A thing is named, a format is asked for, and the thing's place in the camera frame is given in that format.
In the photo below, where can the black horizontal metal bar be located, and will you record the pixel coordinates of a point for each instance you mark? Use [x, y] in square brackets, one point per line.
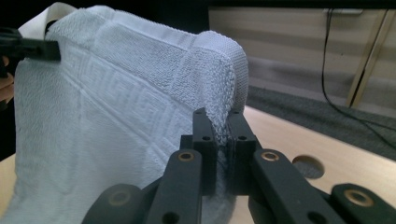
[295, 3]

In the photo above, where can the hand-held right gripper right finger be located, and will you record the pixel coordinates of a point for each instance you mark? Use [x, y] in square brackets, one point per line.
[241, 165]

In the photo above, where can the light blue towel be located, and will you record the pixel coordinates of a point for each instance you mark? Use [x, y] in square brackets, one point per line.
[102, 124]

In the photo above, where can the wooden wall strip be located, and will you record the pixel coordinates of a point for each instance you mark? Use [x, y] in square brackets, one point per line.
[367, 59]

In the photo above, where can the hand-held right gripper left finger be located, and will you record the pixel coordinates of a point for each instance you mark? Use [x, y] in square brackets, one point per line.
[207, 161]

